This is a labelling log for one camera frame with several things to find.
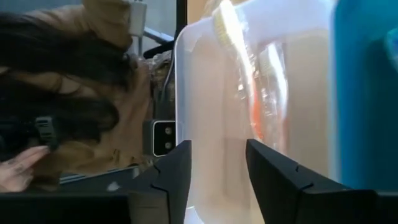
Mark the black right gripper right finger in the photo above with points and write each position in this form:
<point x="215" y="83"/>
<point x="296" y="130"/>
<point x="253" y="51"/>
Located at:
<point x="280" y="193"/>

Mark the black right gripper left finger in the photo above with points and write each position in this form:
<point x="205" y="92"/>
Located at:
<point x="168" y="186"/>

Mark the person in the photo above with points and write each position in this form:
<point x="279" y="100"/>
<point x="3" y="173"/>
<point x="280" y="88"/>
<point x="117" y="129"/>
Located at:
<point x="109" y="140"/>

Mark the clear plastic bin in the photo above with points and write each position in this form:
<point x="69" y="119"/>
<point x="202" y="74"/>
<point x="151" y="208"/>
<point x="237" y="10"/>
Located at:
<point x="211" y="124"/>

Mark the teal plastic bin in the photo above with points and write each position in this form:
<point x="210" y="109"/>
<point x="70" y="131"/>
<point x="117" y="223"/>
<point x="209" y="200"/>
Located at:
<point x="357" y="124"/>

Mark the black handheld device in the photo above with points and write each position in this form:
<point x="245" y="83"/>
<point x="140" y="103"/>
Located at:
<point x="46" y="130"/>

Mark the person's hand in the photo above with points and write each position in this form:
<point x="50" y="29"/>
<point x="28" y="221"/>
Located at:
<point x="15" y="174"/>

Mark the white plastic box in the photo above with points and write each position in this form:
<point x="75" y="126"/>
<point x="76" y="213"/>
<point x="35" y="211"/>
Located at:
<point x="138" y="18"/>

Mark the black aluminium table frame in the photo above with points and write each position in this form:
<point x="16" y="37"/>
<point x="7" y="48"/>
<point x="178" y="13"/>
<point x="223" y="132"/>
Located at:
<point x="181" y="12"/>

